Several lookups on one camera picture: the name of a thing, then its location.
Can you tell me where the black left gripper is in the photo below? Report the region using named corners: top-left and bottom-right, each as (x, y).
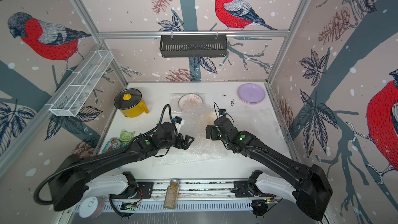
top-left (159, 132), bottom-right (196, 151)

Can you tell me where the clear bubble wrap sheet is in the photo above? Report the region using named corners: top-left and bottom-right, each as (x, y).
top-left (152, 106), bottom-right (275, 167)
top-left (181, 103), bottom-right (222, 157)

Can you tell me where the purple plate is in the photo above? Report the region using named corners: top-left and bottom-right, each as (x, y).
top-left (237, 84), bottom-right (266, 104)

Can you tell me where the cream plate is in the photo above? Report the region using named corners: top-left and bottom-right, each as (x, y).
top-left (195, 109), bottom-right (217, 131)

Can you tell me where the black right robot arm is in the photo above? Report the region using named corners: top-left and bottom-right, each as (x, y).
top-left (205, 116), bottom-right (333, 221)

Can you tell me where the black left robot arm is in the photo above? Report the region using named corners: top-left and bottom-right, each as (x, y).
top-left (33, 122), bottom-right (194, 211)

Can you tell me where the patterned plate in bubble wrap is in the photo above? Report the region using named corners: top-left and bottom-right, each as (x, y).
top-left (170, 93), bottom-right (205, 113)

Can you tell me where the spice jar with granules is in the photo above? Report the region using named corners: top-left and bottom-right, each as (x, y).
top-left (163, 179), bottom-right (179, 209)

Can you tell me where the small green sachet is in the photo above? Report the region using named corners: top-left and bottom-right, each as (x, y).
top-left (119, 129), bottom-right (135, 145)

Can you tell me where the green snack packet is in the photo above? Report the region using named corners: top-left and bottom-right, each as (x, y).
top-left (101, 138), bottom-right (125, 154)

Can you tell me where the yellow pot with black lid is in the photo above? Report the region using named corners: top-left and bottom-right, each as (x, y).
top-left (114, 88), bottom-right (149, 118)

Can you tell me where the white tape roll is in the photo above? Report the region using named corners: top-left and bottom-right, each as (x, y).
top-left (78, 197), bottom-right (105, 218)

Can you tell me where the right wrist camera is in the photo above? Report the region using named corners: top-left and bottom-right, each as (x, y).
top-left (218, 109), bottom-right (227, 117)

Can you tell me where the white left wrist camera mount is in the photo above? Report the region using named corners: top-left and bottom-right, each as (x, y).
top-left (173, 116), bottom-right (184, 133)

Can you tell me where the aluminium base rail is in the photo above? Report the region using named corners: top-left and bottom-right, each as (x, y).
top-left (66, 178), bottom-right (324, 214)

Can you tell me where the black hanging wire basket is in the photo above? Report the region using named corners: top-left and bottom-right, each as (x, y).
top-left (160, 35), bottom-right (228, 58)

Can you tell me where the white wire mesh shelf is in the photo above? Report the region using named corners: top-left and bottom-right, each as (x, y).
top-left (49, 50), bottom-right (114, 117)

